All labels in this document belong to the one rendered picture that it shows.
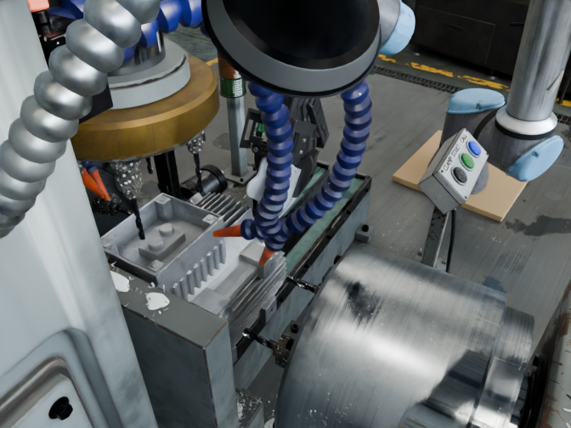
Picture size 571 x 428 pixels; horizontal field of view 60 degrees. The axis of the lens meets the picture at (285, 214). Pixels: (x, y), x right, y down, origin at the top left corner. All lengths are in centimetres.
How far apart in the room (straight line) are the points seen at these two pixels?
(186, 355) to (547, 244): 91
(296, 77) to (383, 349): 33
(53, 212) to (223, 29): 11
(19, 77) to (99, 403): 21
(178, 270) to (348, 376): 23
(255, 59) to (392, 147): 129
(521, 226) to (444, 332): 80
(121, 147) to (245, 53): 26
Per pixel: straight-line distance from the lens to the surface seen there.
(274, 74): 18
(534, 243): 122
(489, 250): 116
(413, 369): 47
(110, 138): 43
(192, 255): 58
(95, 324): 29
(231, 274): 65
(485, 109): 118
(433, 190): 85
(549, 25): 101
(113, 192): 84
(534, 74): 105
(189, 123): 44
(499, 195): 131
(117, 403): 34
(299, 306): 92
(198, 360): 50
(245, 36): 18
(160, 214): 66
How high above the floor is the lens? 152
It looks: 38 degrees down
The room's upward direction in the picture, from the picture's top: straight up
